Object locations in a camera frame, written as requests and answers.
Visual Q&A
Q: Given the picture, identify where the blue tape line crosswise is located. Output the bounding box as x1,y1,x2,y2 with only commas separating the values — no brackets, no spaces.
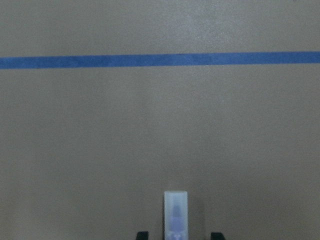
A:
0,51,320,70

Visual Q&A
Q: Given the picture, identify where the purple highlighter pen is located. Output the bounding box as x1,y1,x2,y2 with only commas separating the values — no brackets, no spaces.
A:
164,191,189,240

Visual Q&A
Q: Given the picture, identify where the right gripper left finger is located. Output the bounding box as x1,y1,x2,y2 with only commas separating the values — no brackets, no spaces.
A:
136,231,149,240

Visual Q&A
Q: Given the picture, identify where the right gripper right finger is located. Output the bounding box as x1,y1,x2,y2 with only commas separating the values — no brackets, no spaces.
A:
210,232,224,240

